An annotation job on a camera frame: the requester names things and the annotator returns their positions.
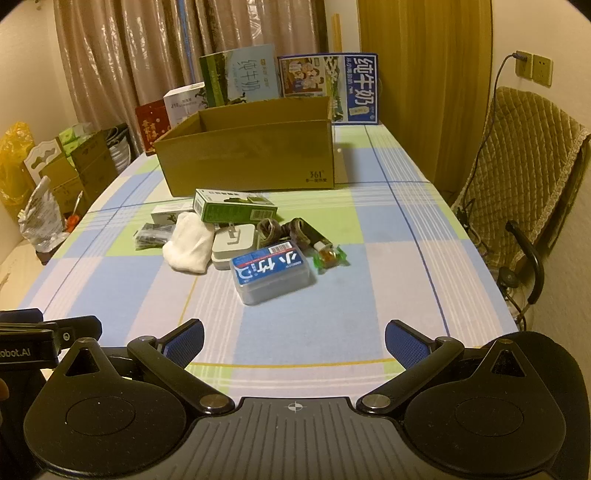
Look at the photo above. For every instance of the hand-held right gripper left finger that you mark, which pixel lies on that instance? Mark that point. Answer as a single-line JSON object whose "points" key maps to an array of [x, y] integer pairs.
{"points": [[184, 344]]}

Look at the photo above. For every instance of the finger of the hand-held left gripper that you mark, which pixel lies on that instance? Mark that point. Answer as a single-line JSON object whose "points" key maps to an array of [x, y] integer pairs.
{"points": [[81, 328]]}

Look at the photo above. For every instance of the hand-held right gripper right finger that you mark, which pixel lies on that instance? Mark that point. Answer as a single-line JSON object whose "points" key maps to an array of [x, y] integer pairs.
{"points": [[408, 346]]}

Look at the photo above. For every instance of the white sock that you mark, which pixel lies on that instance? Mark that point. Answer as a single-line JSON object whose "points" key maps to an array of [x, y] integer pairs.
{"points": [[189, 249]]}

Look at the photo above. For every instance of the white charger plug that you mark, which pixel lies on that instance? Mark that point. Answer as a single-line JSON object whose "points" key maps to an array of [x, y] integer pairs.
{"points": [[226, 251]]}

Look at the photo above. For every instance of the clear box with blue label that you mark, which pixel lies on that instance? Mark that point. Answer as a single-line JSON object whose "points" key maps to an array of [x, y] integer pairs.
{"points": [[272, 277]]}

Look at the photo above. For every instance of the black packet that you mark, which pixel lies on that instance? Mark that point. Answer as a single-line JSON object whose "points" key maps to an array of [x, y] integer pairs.
{"points": [[152, 235]]}

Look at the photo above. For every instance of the green small bottle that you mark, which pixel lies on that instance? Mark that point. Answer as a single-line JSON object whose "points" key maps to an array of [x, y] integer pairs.
{"points": [[330, 258]]}

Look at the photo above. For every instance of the white and green medicine box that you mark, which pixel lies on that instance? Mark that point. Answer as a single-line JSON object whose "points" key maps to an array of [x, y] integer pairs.
{"points": [[166, 213]]}

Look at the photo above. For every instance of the brown cardboard box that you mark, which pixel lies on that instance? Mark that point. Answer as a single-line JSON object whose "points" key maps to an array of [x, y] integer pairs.
{"points": [[249, 161]]}

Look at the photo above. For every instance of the person's left hand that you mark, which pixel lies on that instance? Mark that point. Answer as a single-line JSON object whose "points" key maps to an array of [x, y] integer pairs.
{"points": [[3, 390]]}

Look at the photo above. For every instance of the checked tablecloth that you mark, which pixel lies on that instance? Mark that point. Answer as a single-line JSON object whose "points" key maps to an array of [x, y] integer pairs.
{"points": [[392, 230]]}

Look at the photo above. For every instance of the white plastic bag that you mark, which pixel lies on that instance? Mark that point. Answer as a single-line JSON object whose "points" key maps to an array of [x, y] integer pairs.
{"points": [[41, 217]]}

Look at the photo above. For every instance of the brown cardboard carton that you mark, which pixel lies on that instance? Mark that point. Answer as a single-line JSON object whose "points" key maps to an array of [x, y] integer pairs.
{"points": [[94, 166], [64, 187]]}

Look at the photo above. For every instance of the white stacked containers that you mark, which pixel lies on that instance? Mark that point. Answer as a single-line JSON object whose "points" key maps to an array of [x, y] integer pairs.
{"points": [[121, 150]]}

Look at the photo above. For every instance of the yellow plastic bag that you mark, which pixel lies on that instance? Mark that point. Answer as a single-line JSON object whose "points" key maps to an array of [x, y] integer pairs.
{"points": [[11, 157]]}

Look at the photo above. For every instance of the red gift box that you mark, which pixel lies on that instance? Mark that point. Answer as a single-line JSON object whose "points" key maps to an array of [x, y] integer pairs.
{"points": [[150, 127]]}

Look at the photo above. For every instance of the chair with quilted cover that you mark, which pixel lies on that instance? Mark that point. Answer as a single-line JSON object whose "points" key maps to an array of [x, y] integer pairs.
{"points": [[521, 161]]}

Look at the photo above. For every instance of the white appliance box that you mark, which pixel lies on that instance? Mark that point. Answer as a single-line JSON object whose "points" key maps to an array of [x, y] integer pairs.
{"points": [[182, 106]]}

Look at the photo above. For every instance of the blue and white milk carton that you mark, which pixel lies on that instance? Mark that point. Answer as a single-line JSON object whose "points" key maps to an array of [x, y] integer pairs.
{"points": [[355, 87]]}

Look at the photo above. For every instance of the green and white milk carton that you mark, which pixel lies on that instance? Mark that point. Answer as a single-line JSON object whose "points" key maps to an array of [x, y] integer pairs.
{"points": [[240, 78]]}

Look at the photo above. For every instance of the brown patterned curtain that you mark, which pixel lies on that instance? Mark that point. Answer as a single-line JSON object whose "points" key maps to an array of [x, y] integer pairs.
{"points": [[115, 55]]}

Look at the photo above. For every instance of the wall outlet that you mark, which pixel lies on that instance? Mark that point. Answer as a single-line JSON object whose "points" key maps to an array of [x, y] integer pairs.
{"points": [[541, 70], [523, 64]]}

